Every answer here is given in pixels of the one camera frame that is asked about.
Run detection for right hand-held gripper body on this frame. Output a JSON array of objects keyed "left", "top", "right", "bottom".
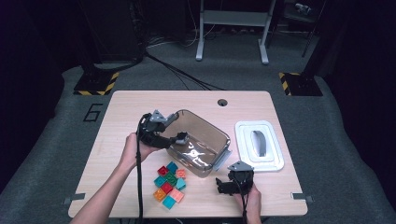
[{"left": 227, "top": 161, "right": 255, "bottom": 196}]

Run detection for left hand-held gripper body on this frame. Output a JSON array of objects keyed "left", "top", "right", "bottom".
[{"left": 136, "top": 109, "right": 172, "bottom": 149}]

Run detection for translucent brown storage box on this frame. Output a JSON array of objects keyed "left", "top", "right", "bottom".
[{"left": 157, "top": 108, "right": 233, "bottom": 178}]

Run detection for white lid with grey handle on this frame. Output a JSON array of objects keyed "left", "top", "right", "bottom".
[{"left": 233, "top": 119, "right": 285, "bottom": 173}]

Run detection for green building block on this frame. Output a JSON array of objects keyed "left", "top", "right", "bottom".
[{"left": 163, "top": 172, "right": 178, "bottom": 186}]

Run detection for pink building block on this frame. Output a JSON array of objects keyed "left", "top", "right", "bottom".
[{"left": 169, "top": 188, "right": 185, "bottom": 203}]

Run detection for orange building block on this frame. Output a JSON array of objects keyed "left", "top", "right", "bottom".
[{"left": 152, "top": 188, "right": 167, "bottom": 203}]

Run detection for person's right hand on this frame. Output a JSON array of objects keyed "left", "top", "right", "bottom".
[{"left": 234, "top": 183, "right": 262, "bottom": 218}]

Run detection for person's left hand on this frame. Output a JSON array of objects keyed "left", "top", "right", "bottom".
[{"left": 120, "top": 133, "right": 163, "bottom": 171}]

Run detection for black stand base striped tape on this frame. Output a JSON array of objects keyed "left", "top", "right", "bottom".
[
  {"left": 73, "top": 71, "right": 120, "bottom": 96},
  {"left": 278, "top": 72, "right": 323, "bottom": 97}
]

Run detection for black equipment cabinet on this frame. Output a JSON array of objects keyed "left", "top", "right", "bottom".
[{"left": 78, "top": 0, "right": 146, "bottom": 63}]

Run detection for dark curtain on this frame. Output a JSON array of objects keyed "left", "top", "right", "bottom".
[
  {"left": 0, "top": 0, "right": 64, "bottom": 190},
  {"left": 323, "top": 0, "right": 396, "bottom": 200}
]

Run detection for small grey device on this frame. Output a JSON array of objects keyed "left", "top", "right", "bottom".
[{"left": 293, "top": 2, "right": 312, "bottom": 16}]

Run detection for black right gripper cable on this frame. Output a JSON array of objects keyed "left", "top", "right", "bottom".
[{"left": 237, "top": 178, "right": 250, "bottom": 224}]

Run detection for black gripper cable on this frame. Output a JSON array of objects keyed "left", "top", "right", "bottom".
[
  {"left": 237, "top": 178, "right": 250, "bottom": 224},
  {"left": 134, "top": 113, "right": 149, "bottom": 224}
]

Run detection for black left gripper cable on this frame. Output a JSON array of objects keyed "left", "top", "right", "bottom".
[{"left": 134, "top": 113, "right": 149, "bottom": 224}]

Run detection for grey table bracket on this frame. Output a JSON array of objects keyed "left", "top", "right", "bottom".
[
  {"left": 290, "top": 191, "right": 313, "bottom": 203},
  {"left": 63, "top": 192, "right": 86, "bottom": 205}
]

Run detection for black floor cable bundle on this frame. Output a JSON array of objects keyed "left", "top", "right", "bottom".
[{"left": 92, "top": 50, "right": 226, "bottom": 91}]

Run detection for white metal desk frame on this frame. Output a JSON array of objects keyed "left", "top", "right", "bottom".
[{"left": 195, "top": 0, "right": 277, "bottom": 65}]

